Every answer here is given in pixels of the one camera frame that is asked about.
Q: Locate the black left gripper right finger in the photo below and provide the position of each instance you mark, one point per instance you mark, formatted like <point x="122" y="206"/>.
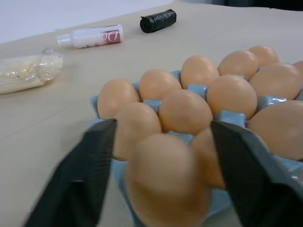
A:
<point x="255" y="179"/>

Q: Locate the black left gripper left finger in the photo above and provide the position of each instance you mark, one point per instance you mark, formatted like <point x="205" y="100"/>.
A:
<point x="78" y="175"/>

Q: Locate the brown egg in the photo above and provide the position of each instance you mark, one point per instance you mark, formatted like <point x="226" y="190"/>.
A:
<point x="237" y="63"/>
<point x="232" y="94"/>
<point x="158" y="84"/>
<point x="138" y="125"/>
<point x="299" y="66"/>
<point x="275" y="80"/>
<point x="165" y="179"/>
<point x="117" y="98"/>
<point x="281" y="127"/>
<point x="266" y="55"/>
<point x="185" y="111"/>
<point x="206" y="151"/>
<point x="200" y="69"/>

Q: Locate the blue egg tray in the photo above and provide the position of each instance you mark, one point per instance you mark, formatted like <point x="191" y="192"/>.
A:
<point x="236" y="117"/>

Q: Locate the clear bag of white grains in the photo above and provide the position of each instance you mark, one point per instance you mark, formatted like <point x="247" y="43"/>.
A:
<point x="26" y="72"/>

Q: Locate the white lotion bottle pink label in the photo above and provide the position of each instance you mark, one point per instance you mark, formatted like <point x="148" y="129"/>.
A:
<point x="94" y="36"/>

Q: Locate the black garbage bag roll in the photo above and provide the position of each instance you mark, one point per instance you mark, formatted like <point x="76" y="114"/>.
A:
<point x="157" y="20"/>

